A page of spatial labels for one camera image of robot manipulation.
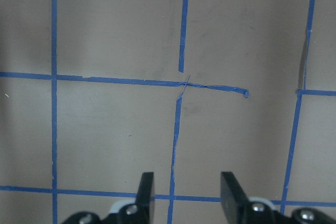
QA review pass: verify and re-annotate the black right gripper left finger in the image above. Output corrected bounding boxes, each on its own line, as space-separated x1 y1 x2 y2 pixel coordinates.
104 172 155 223

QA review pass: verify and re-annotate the brown paper table cover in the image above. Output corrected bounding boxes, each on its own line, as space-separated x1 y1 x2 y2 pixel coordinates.
1 0 335 223

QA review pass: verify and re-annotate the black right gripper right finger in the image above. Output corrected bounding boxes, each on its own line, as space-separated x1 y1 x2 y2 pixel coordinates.
220 172 276 224

